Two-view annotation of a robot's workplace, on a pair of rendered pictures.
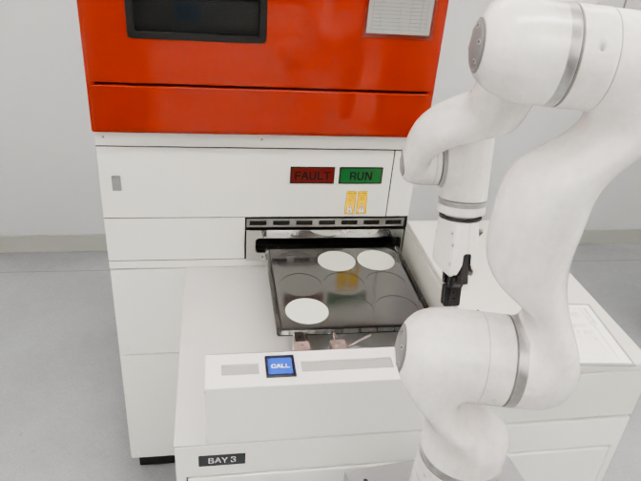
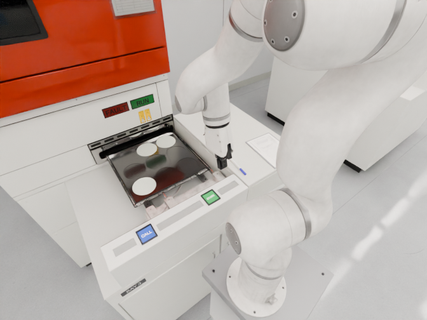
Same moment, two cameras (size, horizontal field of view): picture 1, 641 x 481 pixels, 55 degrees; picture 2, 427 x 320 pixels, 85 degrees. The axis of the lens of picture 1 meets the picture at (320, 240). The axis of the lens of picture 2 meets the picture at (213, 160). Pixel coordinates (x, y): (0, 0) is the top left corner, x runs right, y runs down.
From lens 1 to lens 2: 0.44 m
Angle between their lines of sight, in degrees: 24
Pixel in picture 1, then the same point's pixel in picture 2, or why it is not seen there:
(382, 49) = (129, 25)
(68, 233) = not seen: outside the picture
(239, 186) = (75, 129)
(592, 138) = (368, 84)
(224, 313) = (98, 201)
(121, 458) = (75, 268)
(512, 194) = (307, 141)
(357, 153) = (136, 90)
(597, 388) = not seen: hidden behind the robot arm
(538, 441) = not seen: hidden behind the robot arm
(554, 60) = (381, 21)
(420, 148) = (190, 96)
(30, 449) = (23, 287)
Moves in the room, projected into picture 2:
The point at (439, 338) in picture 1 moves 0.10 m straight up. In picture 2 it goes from (260, 232) to (269, 200)
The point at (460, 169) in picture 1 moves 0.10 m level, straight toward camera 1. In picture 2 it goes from (213, 98) to (222, 119)
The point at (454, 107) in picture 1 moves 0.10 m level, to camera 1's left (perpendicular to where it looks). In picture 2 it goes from (206, 63) to (161, 70)
